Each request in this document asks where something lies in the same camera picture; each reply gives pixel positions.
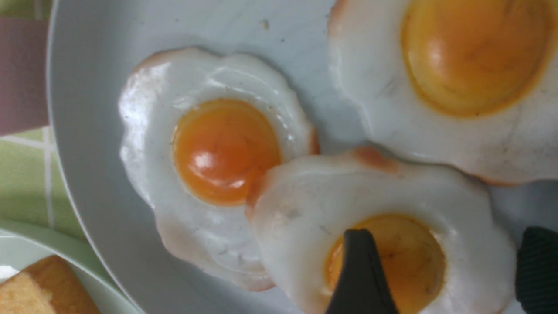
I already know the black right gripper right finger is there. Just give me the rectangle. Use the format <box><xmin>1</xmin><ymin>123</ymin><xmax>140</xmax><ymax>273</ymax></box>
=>
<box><xmin>515</xmin><ymin>226</ymin><xmax>558</xmax><ymax>314</ymax></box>

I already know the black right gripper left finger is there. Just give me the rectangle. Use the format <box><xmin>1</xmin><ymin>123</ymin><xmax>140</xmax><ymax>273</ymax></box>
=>
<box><xmin>325</xmin><ymin>230</ymin><xmax>399</xmax><ymax>314</ymax></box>

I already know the fried egg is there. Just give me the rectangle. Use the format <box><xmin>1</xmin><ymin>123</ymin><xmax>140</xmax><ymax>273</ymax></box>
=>
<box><xmin>327</xmin><ymin>0</ymin><xmax>557</xmax><ymax>185</ymax></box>
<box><xmin>246</xmin><ymin>147</ymin><xmax>516</xmax><ymax>314</ymax></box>
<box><xmin>118</xmin><ymin>47</ymin><xmax>320</xmax><ymax>291</ymax></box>

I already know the toast slice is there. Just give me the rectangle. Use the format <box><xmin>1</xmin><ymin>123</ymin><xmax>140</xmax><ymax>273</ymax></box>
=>
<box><xmin>0</xmin><ymin>255</ymin><xmax>100</xmax><ymax>314</ymax></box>

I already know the green checkered tablecloth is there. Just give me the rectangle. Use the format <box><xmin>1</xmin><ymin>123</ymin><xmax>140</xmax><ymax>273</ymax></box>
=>
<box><xmin>0</xmin><ymin>0</ymin><xmax>85</xmax><ymax>240</ymax></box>

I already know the teal front plate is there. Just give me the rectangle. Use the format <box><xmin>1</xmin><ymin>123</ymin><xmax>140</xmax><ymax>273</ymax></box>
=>
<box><xmin>0</xmin><ymin>219</ymin><xmax>142</xmax><ymax>314</ymax></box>

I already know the grey-blue egg plate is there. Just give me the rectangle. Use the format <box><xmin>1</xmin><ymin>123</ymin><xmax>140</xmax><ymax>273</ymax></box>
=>
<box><xmin>48</xmin><ymin>0</ymin><xmax>557</xmax><ymax>314</ymax></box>

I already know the pink cube block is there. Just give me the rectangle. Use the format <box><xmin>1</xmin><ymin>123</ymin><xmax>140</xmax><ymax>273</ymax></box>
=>
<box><xmin>0</xmin><ymin>17</ymin><xmax>49</xmax><ymax>136</ymax></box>

